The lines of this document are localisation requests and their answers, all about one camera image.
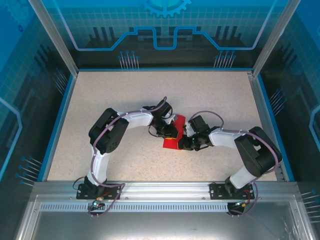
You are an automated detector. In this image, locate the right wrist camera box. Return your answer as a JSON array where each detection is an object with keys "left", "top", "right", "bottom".
[{"left": 183, "top": 121, "right": 195, "bottom": 137}]

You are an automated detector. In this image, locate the aluminium side rail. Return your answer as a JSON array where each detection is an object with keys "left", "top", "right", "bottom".
[{"left": 246, "top": 70, "right": 287, "bottom": 182}]

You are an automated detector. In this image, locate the red square cloth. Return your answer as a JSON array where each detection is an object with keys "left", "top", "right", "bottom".
[{"left": 162, "top": 114, "right": 188, "bottom": 152}]

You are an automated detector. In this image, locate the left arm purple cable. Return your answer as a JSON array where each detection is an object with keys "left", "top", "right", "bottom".
[{"left": 87, "top": 96, "right": 168, "bottom": 217}]

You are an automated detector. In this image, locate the cable connector with green light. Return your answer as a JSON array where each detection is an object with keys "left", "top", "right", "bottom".
[
  {"left": 228, "top": 199, "right": 252, "bottom": 216},
  {"left": 87, "top": 196, "right": 106, "bottom": 211}
]

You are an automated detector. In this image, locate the aluminium mounting rail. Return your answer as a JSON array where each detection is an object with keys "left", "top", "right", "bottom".
[{"left": 31, "top": 180, "right": 300, "bottom": 201}]

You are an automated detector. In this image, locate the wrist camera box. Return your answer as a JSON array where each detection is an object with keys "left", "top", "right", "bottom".
[
  {"left": 167, "top": 112, "right": 180, "bottom": 126},
  {"left": 183, "top": 121, "right": 195, "bottom": 137}
]

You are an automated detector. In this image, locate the slotted grey cable duct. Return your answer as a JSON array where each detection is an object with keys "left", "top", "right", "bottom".
[{"left": 38, "top": 202, "right": 230, "bottom": 213}]

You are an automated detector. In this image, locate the blue side frame strip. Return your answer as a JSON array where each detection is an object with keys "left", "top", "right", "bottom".
[{"left": 36, "top": 73, "right": 77, "bottom": 182}]

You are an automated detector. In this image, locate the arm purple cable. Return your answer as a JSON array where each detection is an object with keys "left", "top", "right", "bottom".
[
  {"left": 190, "top": 110, "right": 282, "bottom": 217},
  {"left": 87, "top": 96, "right": 168, "bottom": 217}
]

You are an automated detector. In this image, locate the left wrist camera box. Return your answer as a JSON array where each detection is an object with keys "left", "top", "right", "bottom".
[{"left": 167, "top": 112, "right": 180, "bottom": 126}]

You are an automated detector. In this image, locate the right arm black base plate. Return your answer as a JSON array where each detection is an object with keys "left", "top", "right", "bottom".
[{"left": 209, "top": 182, "right": 256, "bottom": 201}]

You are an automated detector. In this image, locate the aluminium frame post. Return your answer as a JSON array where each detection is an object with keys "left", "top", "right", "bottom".
[
  {"left": 26, "top": 0, "right": 79, "bottom": 77},
  {"left": 251, "top": 0, "right": 302, "bottom": 77}
]

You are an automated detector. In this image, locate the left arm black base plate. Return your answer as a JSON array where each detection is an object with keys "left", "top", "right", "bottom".
[{"left": 75, "top": 182, "right": 123, "bottom": 200}]

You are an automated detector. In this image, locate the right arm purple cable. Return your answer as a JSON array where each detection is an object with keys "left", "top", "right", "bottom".
[{"left": 190, "top": 110, "right": 282, "bottom": 217}]

